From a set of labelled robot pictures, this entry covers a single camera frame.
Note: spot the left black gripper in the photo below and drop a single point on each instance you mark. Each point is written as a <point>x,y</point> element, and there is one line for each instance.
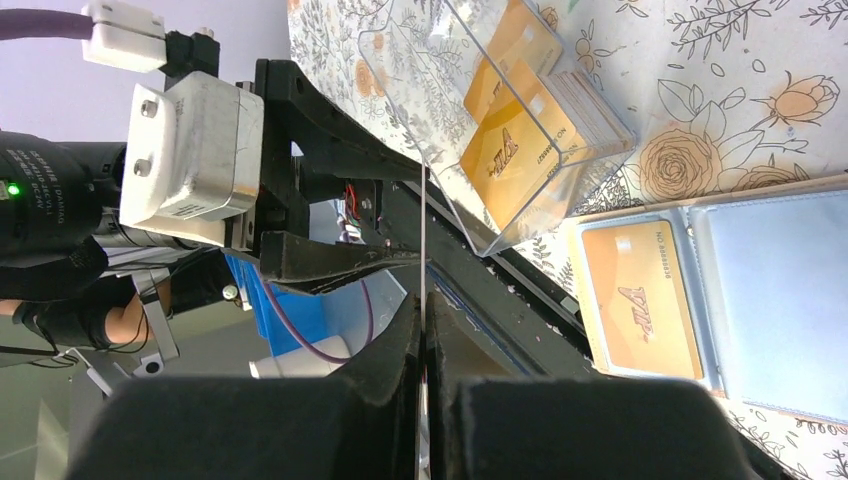
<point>311,149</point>

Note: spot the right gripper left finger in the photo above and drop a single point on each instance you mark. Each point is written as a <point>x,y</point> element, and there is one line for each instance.
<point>359,422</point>

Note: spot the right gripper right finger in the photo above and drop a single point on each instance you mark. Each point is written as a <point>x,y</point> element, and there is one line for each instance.
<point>488,424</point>

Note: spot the yellow credit card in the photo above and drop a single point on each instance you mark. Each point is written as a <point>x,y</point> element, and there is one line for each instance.
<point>424,450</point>
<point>637,287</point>

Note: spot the person forearm in background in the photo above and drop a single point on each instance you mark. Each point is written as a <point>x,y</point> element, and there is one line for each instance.
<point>110,313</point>

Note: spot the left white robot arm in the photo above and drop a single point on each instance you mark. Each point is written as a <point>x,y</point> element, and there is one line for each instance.
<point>57,196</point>

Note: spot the floral tablecloth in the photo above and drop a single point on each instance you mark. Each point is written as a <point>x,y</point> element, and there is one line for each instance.
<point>721,94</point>

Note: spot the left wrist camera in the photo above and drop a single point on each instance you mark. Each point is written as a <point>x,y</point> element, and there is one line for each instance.
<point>193,158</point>

